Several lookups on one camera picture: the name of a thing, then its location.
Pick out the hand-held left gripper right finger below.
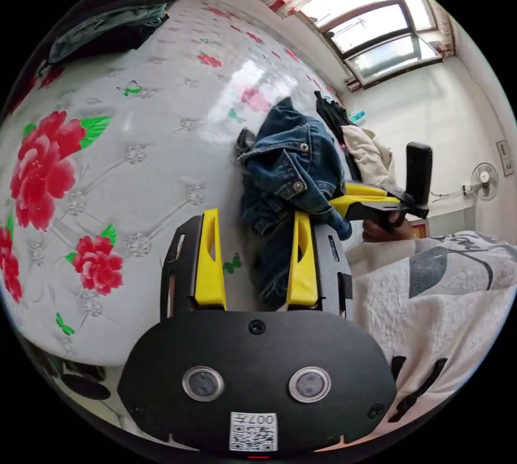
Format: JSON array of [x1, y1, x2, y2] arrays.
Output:
[[285, 211, 318, 310]]

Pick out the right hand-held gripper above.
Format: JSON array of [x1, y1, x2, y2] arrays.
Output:
[[329, 182, 430, 231]]

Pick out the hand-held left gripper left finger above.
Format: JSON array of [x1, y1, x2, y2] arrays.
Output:
[[194, 208, 227, 309]]

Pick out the blue jeans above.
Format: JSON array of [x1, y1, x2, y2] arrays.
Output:
[[235, 97, 353, 304]]

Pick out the person's right hand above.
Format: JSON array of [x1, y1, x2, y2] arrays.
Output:
[[361, 218, 415, 243]]

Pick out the pile of black and beige clothes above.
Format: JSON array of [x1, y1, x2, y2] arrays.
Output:
[[314, 90, 396, 191]]

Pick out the person's body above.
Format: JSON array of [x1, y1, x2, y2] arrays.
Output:
[[346, 229, 517, 425]]

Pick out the window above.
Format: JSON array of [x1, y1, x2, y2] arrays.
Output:
[[298, 0, 444, 89]]

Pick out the pile of dark clothes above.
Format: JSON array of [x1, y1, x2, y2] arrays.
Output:
[[47, 0, 199, 65]]

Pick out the white wall fan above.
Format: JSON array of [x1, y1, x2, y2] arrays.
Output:
[[462, 162, 500, 203]]

